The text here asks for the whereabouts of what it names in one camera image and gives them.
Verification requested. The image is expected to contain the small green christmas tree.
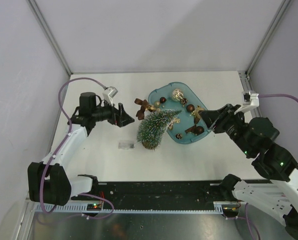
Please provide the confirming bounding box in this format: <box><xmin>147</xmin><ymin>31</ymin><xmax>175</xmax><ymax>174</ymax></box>
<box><xmin>136</xmin><ymin>109</ymin><xmax>182</xmax><ymax>150</ymax></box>

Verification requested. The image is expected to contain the small gold bauble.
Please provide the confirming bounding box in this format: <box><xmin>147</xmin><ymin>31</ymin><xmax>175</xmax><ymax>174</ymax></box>
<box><xmin>154</xmin><ymin>101</ymin><xmax>161</xmax><ymax>107</ymax></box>

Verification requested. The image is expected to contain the small frosted pine cone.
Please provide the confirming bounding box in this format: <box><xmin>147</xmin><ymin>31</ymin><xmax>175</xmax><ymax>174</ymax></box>
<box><xmin>176</xmin><ymin>133</ymin><xmax>183</xmax><ymax>140</ymax></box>

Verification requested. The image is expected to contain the brown matte bauble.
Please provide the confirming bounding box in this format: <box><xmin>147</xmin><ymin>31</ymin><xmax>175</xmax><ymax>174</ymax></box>
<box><xmin>186</xmin><ymin>104</ymin><xmax>195</xmax><ymax>113</ymax></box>

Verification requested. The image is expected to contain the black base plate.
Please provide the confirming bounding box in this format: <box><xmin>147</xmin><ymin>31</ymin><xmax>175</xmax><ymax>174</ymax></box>
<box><xmin>71</xmin><ymin>180</ymin><xmax>249</xmax><ymax>211</ymax></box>

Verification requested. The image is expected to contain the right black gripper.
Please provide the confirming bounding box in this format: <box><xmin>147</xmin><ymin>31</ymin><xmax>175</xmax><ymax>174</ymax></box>
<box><xmin>197</xmin><ymin>103</ymin><xmax>253</xmax><ymax>156</ymax></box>

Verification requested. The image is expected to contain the clear battery box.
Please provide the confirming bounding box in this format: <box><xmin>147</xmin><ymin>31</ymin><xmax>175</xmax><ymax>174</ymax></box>
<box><xmin>118</xmin><ymin>140</ymin><xmax>135</xmax><ymax>150</ymax></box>

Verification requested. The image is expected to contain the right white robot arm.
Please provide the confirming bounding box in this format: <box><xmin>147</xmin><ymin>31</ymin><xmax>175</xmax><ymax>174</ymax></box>
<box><xmin>198</xmin><ymin>104</ymin><xmax>298</xmax><ymax>240</ymax></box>

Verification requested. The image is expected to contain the teal plastic tray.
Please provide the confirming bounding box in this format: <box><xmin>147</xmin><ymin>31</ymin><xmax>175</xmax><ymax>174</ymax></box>
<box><xmin>148</xmin><ymin>82</ymin><xmax>211</xmax><ymax>145</ymax></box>

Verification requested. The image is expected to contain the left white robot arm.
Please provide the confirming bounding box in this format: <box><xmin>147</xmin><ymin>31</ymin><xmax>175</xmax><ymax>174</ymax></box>
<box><xmin>27</xmin><ymin>92</ymin><xmax>135</xmax><ymax>206</ymax></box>

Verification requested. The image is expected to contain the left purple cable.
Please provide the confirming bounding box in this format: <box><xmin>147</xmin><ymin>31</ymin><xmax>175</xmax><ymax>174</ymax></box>
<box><xmin>38</xmin><ymin>77</ymin><xmax>114</xmax><ymax>221</ymax></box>

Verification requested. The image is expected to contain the brown ribbon bow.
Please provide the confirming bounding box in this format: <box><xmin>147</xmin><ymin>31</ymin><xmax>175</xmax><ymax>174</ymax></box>
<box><xmin>185</xmin><ymin>125</ymin><xmax>196</xmax><ymax>133</ymax></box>

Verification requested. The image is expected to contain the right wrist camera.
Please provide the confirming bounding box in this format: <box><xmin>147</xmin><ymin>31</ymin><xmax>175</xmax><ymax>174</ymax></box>
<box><xmin>235</xmin><ymin>91</ymin><xmax>260</xmax><ymax>114</ymax></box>

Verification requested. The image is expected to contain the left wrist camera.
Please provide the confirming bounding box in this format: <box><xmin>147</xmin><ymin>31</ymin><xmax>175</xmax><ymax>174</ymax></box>
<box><xmin>102</xmin><ymin>86</ymin><xmax>118</xmax><ymax>106</ymax></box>

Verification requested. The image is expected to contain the large silver gold bauble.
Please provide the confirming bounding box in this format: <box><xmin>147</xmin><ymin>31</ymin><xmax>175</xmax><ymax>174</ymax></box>
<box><xmin>171</xmin><ymin>88</ymin><xmax>184</xmax><ymax>102</ymax></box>

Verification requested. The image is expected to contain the grey slotted cable duct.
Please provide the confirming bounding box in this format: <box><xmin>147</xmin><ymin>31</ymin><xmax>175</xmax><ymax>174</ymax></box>
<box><xmin>33</xmin><ymin>201</ymin><xmax>226</xmax><ymax>216</ymax></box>

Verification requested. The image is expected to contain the brown ribbon bow garland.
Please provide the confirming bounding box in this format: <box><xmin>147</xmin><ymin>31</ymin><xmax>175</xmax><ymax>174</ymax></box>
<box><xmin>134</xmin><ymin>98</ymin><xmax>160</xmax><ymax>121</ymax></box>

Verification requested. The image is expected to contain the small dark red bauble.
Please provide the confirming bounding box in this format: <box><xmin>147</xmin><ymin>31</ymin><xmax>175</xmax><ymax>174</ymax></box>
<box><xmin>159</xmin><ymin>97</ymin><xmax>166</xmax><ymax>104</ymax></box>

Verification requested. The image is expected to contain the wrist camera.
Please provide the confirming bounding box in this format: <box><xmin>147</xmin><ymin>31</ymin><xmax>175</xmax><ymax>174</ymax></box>
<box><xmin>102</xmin><ymin>86</ymin><xmax>118</xmax><ymax>106</ymax></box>
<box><xmin>235</xmin><ymin>91</ymin><xmax>260</xmax><ymax>114</ymax></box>

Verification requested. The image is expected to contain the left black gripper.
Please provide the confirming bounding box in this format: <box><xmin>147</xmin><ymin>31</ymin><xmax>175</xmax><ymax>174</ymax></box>
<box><xmin>91</xmin><ymin>97</ymin><xmax>134</xmax><ymax>128</ymax></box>

